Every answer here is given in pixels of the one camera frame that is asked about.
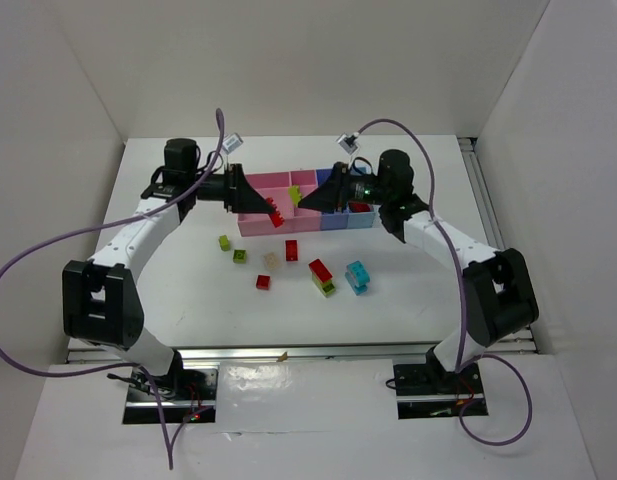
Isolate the purple cable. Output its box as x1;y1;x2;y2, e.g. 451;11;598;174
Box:
355;118;534;446
0;108;227;471

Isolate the red lego base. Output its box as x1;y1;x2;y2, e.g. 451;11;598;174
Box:
266;197;285;228

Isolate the lime green lego under red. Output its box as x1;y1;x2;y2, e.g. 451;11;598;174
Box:
313;276;336;298

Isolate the teal lego base brick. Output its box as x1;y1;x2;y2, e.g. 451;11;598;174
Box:
345;272;368;296

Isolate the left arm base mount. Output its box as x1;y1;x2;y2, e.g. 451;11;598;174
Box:
107;368;219;425

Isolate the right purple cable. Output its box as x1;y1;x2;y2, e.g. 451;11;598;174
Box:
355;118;534;446

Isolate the small red lego brick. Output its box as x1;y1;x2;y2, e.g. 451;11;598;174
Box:
256;275;271;290

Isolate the aluminium rail front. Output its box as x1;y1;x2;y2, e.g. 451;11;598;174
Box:
65;331;538;364

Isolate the small pink bin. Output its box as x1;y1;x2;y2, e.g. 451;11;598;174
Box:
290;170;321;232

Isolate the red curved lego brick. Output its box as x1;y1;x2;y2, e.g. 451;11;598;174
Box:
308;259;333;284

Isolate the light blue bin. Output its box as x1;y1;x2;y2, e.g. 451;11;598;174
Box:
341;166;377;229

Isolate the red lego brick upright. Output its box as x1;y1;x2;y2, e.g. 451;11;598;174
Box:
285;239;299;262

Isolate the beige lego brick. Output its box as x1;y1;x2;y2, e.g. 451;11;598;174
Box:
262;252;281;271

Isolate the periwinkle blue bin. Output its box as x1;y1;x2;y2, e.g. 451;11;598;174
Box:
316;169;349;231

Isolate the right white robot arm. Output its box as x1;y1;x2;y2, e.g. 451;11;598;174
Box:
299;149;539;383

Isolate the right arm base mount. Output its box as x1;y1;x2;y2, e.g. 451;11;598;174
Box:
385;364;488;420

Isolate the lime green lego brick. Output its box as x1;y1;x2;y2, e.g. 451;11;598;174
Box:
218;235;231;251

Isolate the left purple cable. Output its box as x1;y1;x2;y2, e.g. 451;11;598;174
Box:
0;108;227;471

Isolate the green lego with stud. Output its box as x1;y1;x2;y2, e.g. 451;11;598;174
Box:
233;249;248;264

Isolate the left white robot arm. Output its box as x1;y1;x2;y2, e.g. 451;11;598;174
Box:
62;134;273;393

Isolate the aluminium rail right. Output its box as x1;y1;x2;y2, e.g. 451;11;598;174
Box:
457;137;506;249

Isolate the teal curved lego brick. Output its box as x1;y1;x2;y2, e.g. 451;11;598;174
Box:
346;261;370;287

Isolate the aluminium rail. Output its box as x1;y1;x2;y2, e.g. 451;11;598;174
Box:
65;331;538;364
457;137;506;249

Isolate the red curved lego top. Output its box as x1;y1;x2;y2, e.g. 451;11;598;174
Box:
348;202;371;213

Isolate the large pink bin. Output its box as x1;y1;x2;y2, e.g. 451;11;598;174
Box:
237;172;294;237

